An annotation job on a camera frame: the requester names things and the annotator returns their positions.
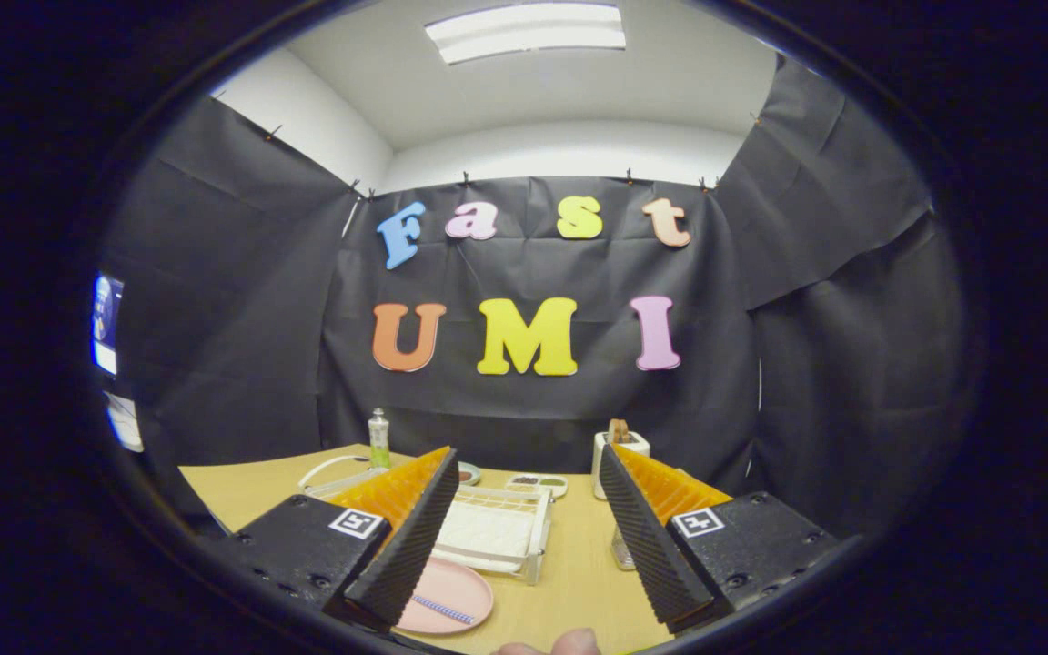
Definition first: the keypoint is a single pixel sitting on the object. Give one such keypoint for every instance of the ceiling light panel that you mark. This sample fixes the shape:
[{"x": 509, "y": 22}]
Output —
[{"x": 524, "y": 32}]

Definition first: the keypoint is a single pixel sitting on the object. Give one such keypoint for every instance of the white towel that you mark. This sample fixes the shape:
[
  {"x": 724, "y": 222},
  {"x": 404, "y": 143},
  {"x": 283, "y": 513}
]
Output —
[{"x": 488, "y": 537}]

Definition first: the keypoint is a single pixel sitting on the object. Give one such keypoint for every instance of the pale green plate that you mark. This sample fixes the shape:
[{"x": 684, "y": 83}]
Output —
[{"x": 469, "y": 475}]

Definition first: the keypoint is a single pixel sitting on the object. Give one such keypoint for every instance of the brown bread slice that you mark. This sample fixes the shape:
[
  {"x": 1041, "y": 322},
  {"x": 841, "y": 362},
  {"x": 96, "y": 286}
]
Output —
[{"x": 619, "y": 429}]

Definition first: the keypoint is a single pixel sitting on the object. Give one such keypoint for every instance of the lit computer screen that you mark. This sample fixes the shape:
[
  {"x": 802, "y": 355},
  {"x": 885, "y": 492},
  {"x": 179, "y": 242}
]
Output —
[{"x": 107, "y": 318}]

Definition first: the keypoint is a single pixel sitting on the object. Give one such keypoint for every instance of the black backdrop cloth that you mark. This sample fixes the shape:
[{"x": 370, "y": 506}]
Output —
[{"x": 533, "y": 409}]

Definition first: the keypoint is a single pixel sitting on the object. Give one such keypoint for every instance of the white divided grain tray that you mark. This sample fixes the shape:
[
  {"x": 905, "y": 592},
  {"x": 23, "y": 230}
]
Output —
[{"x": 538, "y": 487}]

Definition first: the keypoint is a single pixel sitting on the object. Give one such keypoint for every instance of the white paper sheet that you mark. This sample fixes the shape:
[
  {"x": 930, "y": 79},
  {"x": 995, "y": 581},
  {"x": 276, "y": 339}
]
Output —
[{"x": 124, "y": 423}]

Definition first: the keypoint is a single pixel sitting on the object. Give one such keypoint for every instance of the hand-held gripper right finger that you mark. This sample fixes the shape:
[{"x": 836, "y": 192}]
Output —
[{"x": 651, "y": 546}]

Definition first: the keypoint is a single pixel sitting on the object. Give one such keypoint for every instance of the pink plate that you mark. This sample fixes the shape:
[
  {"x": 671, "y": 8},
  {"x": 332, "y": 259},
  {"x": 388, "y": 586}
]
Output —
[{"x": 460, "y": 582}]

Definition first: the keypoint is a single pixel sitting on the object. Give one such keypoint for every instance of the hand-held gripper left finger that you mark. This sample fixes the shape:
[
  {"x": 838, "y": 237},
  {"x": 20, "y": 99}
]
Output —
[{"x": 410, "y": 550}]

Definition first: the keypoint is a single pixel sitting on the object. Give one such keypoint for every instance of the white toaster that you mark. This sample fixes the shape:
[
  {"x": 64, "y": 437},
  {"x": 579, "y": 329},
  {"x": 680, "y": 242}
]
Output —
[{"x": 640, "y": 446}]

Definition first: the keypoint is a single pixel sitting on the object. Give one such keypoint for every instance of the green dish soap bottle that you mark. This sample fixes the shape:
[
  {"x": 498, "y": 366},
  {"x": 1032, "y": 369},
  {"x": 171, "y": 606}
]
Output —
[{"x": 379, "y": 446}]

